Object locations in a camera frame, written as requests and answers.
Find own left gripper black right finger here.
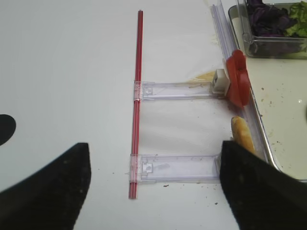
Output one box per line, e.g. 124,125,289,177
220,141,307,230

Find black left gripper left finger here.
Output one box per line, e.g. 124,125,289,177
0,143,91,230

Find green lettuce leaves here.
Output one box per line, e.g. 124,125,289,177
285,1,307,37

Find red tomato slices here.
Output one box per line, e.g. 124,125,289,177
226,49,250,108

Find white tomato pusher block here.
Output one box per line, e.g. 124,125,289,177
211,69,230,95

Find upright bun half left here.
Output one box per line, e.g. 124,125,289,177
231,116,256,155

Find black round object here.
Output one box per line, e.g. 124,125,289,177
0,114,16,145

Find white metal tray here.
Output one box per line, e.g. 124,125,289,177
227,2,307,183

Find left red strip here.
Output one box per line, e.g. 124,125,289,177
129,10,143,199

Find clear plastic salad box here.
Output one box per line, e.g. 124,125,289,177
237,0,307,59

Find purple cabbage leaves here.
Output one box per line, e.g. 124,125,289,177
246,0,297,37

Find clear left bun rail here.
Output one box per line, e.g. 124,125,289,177
127,154,221,184

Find clear tomato holder rail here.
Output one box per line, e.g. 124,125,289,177
134,81,225,101

